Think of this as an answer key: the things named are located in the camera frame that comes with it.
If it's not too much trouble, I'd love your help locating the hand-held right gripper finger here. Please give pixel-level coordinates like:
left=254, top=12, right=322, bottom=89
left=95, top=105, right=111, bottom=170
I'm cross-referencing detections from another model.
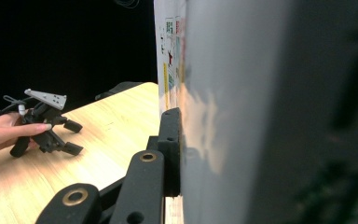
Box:
left=158, top=106, right=182, bottom=198

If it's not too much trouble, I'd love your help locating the white book with colourful tiles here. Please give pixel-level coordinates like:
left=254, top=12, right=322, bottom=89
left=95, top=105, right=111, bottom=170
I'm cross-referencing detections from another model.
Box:
left=153, top=0, right=358, bottom=224

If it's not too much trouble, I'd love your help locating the dark curtain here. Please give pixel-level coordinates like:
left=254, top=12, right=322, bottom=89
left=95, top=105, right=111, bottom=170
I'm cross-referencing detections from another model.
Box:
left=0, top=0, right=158, bottom=120

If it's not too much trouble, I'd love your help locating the gripper cable with plug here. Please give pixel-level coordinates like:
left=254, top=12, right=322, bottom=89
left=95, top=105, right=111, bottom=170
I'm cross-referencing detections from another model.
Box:
left=2, top=94, right=34, bottom=118

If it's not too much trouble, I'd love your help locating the thin wire loop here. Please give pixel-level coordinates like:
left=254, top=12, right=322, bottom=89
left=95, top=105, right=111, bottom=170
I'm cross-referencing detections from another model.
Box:
left=114, top=0, right=142, bottom=9

